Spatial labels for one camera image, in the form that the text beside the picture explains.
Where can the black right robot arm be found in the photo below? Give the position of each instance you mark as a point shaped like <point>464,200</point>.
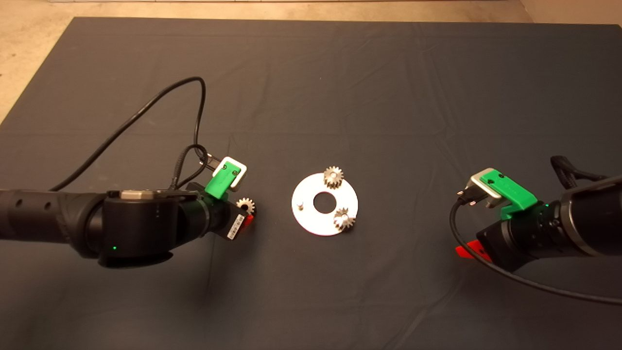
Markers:
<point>593,218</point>

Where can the small steel planetary gear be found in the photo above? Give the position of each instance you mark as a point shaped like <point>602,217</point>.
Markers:
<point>246,204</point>
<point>333,182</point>
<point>345,222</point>

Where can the round metal carrier plate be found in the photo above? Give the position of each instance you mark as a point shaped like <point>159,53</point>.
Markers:
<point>311,221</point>

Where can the dark grey table cloth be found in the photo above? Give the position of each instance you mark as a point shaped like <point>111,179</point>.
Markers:
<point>311,73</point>

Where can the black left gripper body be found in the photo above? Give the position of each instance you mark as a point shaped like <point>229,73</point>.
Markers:
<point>223,218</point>

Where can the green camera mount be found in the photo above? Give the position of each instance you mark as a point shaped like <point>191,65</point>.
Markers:
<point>510,192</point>
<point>221,182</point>

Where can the green left camera mount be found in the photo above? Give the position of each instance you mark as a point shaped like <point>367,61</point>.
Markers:
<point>221,182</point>

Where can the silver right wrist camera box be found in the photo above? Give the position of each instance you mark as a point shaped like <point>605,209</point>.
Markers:
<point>478,184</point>

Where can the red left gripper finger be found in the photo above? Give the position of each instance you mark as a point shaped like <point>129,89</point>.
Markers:
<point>249,221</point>

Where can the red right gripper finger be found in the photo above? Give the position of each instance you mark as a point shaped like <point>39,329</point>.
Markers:
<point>474,252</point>

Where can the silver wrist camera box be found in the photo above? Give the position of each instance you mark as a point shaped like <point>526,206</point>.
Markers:
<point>478,184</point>
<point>239,172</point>

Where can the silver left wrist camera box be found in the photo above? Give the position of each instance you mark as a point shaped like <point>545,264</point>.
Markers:
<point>239,172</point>

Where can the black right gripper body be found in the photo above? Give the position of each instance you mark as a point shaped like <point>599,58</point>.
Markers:
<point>520,238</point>

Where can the green right camera mount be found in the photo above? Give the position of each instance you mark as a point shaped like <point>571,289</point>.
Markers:
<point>510,192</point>

